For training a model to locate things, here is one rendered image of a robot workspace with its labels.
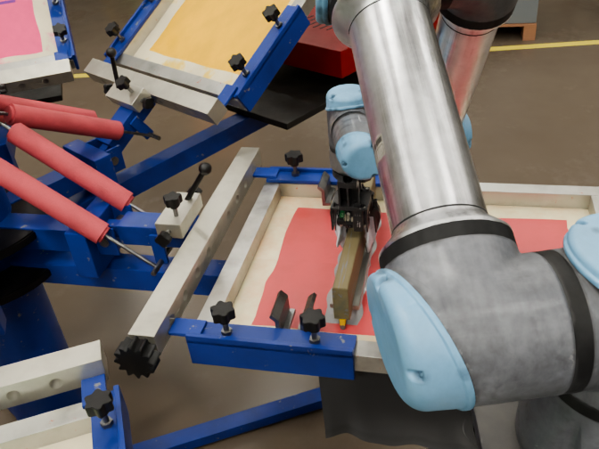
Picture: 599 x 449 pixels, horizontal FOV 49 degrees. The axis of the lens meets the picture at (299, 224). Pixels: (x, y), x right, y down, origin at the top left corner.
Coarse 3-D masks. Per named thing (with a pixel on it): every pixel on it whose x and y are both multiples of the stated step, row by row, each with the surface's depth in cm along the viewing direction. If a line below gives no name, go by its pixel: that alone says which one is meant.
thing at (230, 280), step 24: (264, 192) 157; (288, 192) 161; (312, 192) 159; (504, 192) 148; (528, 192) 147; (552, 192) 146; (576, 192) 145; (264, 216) 148; (240, 240) 141; (240, 264) 134; (216, 288) 128; (360, 360) 111
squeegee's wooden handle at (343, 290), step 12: (372, 180) 145; (348, 240) 127; (360, 240) 128; (348, 252) 124; (360, 252) 129; (348, 264) 121; (360, 264) 130; (336, 276) 118; (348, 276) 118; (336, 288) 116; (348, 288) 116; (336, 300) 117; (348, 300) 117; (336, 312) 119; (348, 312) 118
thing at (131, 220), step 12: (132, 216) 143; (144, 216) 143; (156, 216) 143; (120, 228) 141; (132, 228) 140; (144, 228) 140; (120, 240) 143; (132, 240) 142; (144, 240) 142; (180, 240) 139
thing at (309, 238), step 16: (304, 208) 156; (320, 208) 156; (304, 224) 151; (320, 224) 150; (384, 224) 148; (512, 224) 143; (528, 224) 143; (544, 224) 142; (560, 224) 142; (288, 240) 146; (304, 240) 146; (320, 240) 145; (336, 240) 145; (384, 240) 143; (528, 240) 138; (544, 240) 138; (560, 240) 137; (288, 256) 141; (304, 256) 141; (320, 256) 140; (336, 256) 140
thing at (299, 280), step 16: (272, 272) 137; (288, 272) 137; (304, 272) 136; (320, 272) 136; (368, 272) 134; (272, 288) 133; (288, 288) 132; (304, 288) 132; (320, 288) 131; (272, 304) 129; (304, 304) 128; (320, 304) 127; (256, 320) 125; (272, 320) 125; (368, 320) 123
